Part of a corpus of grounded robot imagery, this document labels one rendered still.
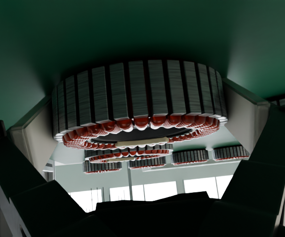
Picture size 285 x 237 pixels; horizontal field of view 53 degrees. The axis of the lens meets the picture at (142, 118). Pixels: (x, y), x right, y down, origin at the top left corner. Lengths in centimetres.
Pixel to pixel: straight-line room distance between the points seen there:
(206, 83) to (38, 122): 9
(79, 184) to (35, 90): 647
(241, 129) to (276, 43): 5
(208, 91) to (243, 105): 2
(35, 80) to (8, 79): 1
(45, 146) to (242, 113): 11
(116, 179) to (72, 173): 100
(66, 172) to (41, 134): 653
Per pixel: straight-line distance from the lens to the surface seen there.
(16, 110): 25
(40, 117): 17
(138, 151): 32
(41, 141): 17
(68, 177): 669
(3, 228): 50
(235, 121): 17
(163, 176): 671
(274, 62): 20
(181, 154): 82
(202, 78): 16
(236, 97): 17
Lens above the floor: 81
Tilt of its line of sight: 11 degrees down
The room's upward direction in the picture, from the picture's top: 174 degrees clockwise
